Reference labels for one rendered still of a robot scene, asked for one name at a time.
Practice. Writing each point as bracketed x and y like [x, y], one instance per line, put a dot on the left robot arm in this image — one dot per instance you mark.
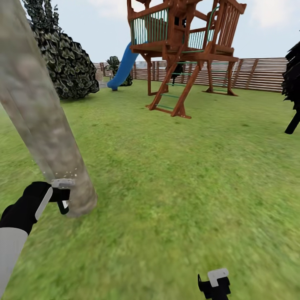
[17, 221]

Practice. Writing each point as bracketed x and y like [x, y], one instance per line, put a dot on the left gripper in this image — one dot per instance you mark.
[62, 194]

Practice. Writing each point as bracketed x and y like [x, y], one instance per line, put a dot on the garden chair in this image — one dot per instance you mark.
[99, 75]

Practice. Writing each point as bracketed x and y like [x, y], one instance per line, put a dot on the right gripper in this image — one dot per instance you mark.
[213, 292]

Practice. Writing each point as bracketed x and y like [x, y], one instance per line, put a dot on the pesticide atomizer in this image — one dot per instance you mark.
[63, 206]

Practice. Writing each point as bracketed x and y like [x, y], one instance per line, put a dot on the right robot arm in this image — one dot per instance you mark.
[218, 287]

